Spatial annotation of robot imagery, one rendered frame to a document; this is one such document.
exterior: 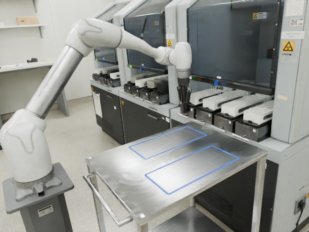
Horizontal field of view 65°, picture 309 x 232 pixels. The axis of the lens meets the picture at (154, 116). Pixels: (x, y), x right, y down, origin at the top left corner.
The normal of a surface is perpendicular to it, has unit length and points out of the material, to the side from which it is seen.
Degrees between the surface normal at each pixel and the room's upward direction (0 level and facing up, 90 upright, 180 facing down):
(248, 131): 90
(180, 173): 0
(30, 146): 75
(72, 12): 90
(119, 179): 0
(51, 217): 90
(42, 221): 90
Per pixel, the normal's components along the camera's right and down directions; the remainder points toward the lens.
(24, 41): 0.56, 0.26
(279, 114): -0.83, 0.25
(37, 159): 0.76, 0.14
